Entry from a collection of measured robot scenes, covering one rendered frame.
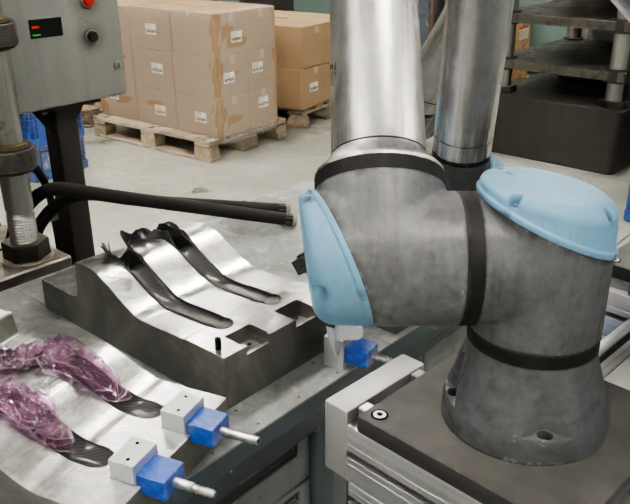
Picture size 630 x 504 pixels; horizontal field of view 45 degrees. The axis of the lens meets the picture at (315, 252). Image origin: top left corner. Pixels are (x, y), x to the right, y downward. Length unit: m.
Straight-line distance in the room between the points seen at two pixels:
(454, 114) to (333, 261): 0.39
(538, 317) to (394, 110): 0.21
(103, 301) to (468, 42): 0.75
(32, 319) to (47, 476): 0.54
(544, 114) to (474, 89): 4.21
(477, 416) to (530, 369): 0.07
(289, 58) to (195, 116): 0.98
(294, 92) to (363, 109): 5.16
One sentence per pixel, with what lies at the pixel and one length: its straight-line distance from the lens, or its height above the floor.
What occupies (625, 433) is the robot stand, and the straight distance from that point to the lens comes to 0.77.
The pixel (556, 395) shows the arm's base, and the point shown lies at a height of 1.10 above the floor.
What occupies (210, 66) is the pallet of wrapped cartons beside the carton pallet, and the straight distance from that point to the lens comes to 5.03.
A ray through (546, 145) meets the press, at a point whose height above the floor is 0.12.
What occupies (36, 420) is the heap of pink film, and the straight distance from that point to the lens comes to 1.04.
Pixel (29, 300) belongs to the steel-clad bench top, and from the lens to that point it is 1.57.
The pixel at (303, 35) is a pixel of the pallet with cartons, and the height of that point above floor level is 0.69.
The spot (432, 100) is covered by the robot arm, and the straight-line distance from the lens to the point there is 1.27.
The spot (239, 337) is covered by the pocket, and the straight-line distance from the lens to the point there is 1.19.
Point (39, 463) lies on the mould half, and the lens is 1.02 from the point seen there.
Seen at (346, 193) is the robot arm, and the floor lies 1.26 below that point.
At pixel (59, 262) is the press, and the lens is 1.77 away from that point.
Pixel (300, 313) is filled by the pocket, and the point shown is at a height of 0.87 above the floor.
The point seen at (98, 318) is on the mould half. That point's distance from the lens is 1.37.
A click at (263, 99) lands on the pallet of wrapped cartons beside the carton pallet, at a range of 5.35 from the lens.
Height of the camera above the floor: 1.47
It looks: 24 degrees down
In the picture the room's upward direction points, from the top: straight up
